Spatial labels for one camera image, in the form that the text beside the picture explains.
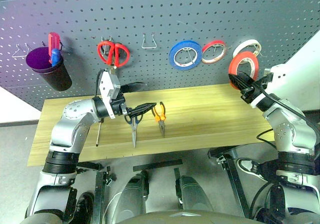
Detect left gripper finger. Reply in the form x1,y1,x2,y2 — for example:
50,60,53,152
121,81,147,94
127,102,158,118

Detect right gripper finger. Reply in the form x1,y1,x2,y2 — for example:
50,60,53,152
237,70,254,85
228,73,248,93

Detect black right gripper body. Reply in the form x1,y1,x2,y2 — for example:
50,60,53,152
240,76,266,103

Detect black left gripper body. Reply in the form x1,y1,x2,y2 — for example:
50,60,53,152
110,91,134,117

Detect orange black pliers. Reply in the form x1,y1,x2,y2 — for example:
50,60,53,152
151,101,166,138

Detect wide red tape roll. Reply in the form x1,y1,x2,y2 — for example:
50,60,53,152
228,51,260,90

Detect blue handled scissors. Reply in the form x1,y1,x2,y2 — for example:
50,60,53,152
124,113,145,149

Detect black handled screwdriver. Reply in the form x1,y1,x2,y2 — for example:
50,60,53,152
95,118,105,147

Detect white tape roll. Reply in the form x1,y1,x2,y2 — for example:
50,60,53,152
232,38,262,59

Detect thin red tape roll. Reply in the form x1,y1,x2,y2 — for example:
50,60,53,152
201,40,227,65

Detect blue tape roll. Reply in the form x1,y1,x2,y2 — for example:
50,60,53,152
168,39,202,71

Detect silver tape peg hook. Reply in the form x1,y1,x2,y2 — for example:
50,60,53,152
183,46,198,65

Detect grey perforated pegboard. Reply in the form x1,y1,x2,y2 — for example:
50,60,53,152
0,0,320,111

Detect long black floor strip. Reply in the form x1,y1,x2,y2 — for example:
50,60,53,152
133,159,183,172

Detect black plastic cup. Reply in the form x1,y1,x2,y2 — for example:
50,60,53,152
25,46,73,92

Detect white black sneaker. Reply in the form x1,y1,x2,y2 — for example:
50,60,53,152
237,158,269,183

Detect blue marker pen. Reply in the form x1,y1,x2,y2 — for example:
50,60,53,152
51,48,62,67

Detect dark grey rounded shell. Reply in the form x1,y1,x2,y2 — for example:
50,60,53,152
111,173,151,221
174,175,213,214

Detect black shoe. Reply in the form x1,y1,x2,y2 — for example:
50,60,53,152
74,191,95,224

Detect grey curved robot chest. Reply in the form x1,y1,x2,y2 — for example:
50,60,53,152
127,209,243,224

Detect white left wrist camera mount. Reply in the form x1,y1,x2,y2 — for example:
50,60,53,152
97,70,122,120

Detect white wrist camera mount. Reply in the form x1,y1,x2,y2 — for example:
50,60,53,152
249,63,293,109
97,70,122,120

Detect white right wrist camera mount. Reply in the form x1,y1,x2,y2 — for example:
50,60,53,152
249,63,293,109

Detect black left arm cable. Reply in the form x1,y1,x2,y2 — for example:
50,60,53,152
94,69,105,96

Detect red handled scissors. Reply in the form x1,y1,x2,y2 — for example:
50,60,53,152
96,40,131,75

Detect silver wire loop hook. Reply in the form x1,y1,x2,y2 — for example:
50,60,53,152
11,43,32,58
141,33,158,49

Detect red and blue tool handles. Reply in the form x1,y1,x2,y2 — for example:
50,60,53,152
48,32,62,65

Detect black metal table frame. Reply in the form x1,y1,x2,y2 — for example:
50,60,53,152
77,160,117,224
208,146,251,219

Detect white floor cable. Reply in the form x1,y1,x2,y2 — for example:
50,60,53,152
104,190,126,224

